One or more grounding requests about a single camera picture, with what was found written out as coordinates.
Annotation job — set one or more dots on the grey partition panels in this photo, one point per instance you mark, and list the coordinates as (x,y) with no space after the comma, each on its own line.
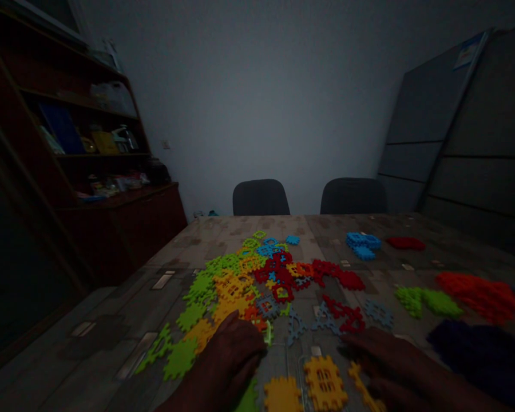
(463,146)

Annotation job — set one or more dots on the grey triangular tile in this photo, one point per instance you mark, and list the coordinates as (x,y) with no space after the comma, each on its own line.
(297,328)

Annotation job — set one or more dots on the patterned grey-brown tablecloth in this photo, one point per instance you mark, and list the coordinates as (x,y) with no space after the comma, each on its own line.
(111,326)

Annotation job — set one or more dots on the white wall socket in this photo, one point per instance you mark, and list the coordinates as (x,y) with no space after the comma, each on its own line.
(166,143)

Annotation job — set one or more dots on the stack of red puzzle tiles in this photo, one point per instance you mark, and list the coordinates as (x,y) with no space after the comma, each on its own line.
(405,243)

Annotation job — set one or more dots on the wooden shelf cabinet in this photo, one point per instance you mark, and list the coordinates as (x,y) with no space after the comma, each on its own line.
(90,171)

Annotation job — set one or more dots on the person's left fingers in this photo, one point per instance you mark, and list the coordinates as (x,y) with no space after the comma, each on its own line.
(234,326)

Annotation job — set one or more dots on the person's right hand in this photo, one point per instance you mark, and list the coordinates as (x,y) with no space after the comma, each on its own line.
(395,356)

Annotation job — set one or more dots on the heap of purple puzzle tiles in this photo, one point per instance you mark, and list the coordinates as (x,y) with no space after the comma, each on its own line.
(485,347)

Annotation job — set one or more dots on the person's left hand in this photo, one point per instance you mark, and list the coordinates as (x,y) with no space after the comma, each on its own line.
(231,352)

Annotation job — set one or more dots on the green single tile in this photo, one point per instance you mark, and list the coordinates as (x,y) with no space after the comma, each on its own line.
(249,399)

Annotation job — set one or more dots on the yellow solid square tile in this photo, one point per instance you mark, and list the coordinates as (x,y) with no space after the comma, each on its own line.
(283,395)

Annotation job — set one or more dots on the heap of green puzzle tiles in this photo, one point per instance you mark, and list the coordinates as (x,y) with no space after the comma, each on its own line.
(431,300)

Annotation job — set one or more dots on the yellow window-shaped tile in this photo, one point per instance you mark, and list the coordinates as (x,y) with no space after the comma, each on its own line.
(324,380)

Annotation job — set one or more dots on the grey square window tile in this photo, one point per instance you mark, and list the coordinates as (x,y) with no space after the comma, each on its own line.
(378,314)

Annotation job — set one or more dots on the stack of blue puzzle tiles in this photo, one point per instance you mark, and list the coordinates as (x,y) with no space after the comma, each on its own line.
(362,245)

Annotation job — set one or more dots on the yellow narrow tile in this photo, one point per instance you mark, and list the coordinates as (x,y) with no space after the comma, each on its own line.
(362,388)

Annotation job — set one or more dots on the pile of mixed coloured puzzle tiles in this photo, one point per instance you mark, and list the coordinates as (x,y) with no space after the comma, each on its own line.
(244,283)

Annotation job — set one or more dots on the heap of orange puzzle tiles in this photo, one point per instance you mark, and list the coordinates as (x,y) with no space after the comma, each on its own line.
(480,294)

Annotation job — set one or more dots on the person's right fingers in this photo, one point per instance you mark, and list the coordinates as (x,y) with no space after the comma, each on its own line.
(362,341)

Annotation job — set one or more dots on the dark upholstered chair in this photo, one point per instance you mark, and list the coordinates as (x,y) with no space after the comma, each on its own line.
(354,196)
(261,198)

